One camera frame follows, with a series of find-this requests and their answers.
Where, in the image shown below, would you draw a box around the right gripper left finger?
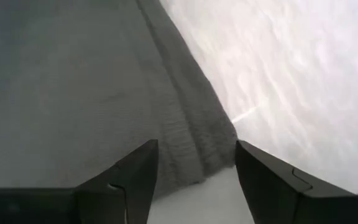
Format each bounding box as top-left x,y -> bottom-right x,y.
73,139 -> 160,224

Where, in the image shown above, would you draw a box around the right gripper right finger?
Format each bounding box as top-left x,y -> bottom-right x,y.
235,139 -> 356,224

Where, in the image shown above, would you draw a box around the grey towel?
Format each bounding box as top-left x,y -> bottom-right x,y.
0,0 -> 239,200

